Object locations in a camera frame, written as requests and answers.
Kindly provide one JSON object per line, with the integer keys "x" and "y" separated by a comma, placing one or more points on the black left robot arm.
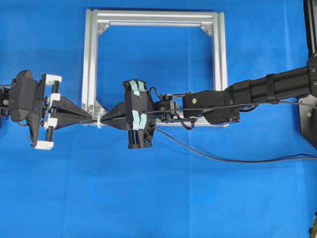
{"x": 46, "y": 130}

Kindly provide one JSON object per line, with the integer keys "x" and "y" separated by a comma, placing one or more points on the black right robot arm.
{"x": 220, "y": 107}

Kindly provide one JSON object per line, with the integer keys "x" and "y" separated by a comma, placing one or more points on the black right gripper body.
{"x": 138, "y": 107}

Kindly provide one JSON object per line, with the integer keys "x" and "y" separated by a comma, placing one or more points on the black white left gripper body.
{"x": 27, "y": 102}

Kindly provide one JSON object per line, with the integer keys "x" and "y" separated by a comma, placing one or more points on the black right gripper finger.
{"x": 120, "y": 124}
{"x": 118, "y": 112}

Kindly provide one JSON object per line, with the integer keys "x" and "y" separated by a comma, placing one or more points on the white zip tie loop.
{"x": 99, "y": 116}

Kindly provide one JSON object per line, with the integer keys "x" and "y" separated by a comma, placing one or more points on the aluminium extrusion frame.
{"x": 174, "y": 51}

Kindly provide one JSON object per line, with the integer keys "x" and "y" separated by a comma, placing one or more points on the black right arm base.
{"x": 308, "y": 107}

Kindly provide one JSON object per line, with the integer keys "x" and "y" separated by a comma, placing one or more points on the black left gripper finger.
{"x": 65, "y": 106}
{"x": 64, "y": 121}

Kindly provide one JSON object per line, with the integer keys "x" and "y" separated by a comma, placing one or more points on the blue cloth mat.
{"x": 210, "y": 182}

